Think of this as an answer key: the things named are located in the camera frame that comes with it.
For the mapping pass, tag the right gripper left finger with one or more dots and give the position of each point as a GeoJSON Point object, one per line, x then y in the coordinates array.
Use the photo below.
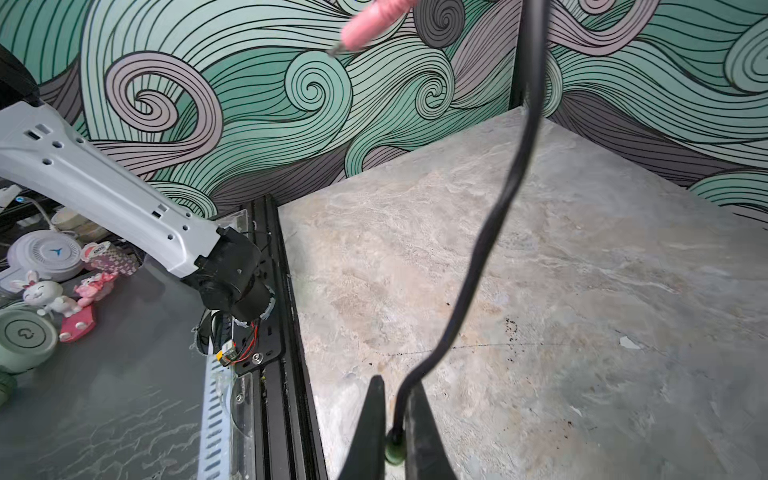
{"type": "Point", "coordinates": [366, 455]}

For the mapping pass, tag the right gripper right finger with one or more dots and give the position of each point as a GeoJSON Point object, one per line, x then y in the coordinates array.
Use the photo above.
{"type": "Point", "coordinates": [426, 458]}

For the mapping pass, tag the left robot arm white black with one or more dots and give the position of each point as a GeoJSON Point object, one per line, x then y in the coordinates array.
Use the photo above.
{"type": "Point", "coordinates": [42, 152]}

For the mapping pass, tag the pink patterned toy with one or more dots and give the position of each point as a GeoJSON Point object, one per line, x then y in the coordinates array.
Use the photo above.
{"type": "Point", "coordinates": [105, 257]}

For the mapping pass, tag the white bunny toy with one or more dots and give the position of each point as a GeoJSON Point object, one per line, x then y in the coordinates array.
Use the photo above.
{"type": "Point", "coordinates": [46, 296]}

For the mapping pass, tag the pale green round device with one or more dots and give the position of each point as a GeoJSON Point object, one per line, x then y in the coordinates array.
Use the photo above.
{"type": "Point", "coordinates": [27, 338]}

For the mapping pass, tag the white round device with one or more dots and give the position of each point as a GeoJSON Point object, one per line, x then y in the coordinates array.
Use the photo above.
{"type": "Point", "coordinates": [53, 255]}

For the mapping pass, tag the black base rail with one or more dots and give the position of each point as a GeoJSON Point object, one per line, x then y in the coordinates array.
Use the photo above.
{"type": "Point", "coordinates": [277, 433]}

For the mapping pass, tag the white slotted cable duct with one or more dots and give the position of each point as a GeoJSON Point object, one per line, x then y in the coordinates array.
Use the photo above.
{"type": "Point", "coordinates": [216, 426]}

